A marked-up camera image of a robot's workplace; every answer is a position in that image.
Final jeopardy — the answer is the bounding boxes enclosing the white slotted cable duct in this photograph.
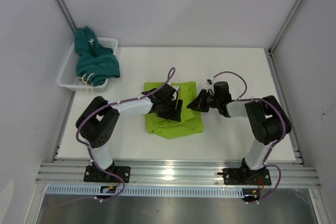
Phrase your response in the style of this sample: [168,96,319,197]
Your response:
[46,184,257,198]

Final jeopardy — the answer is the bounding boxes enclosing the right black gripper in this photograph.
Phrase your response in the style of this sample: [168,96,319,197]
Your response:
[186,89,220,112]

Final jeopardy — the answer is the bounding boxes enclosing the right aluminium frame post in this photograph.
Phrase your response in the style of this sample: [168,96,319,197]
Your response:
[268,0,322,54]

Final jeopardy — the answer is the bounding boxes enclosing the aluminium mounting rail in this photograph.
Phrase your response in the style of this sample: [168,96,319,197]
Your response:
[35,159,321,188]

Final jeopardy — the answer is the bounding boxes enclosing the lime green shorts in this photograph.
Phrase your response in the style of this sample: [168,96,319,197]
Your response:
[144,81,204,139]

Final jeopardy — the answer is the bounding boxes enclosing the teal green shorts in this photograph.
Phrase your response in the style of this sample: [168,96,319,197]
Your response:
[74,26,121,93]

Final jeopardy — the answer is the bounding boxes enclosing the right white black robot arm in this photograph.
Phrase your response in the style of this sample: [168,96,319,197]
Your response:
[187,81,292,186]

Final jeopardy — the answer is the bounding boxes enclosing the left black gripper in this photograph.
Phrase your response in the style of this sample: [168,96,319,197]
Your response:
[157,98,183,122]

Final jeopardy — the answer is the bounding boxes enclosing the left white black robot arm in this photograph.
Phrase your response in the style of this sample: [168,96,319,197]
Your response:
[76,83,183,182]

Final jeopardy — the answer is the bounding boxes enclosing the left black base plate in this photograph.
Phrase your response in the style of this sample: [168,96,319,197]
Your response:
[83,165,131,183]

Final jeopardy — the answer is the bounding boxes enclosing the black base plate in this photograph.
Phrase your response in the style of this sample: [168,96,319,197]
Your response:
[217,167,271,186]
[83,165,131,183]

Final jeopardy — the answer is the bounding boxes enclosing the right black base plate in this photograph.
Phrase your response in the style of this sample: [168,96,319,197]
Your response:
[217,167,271,186]

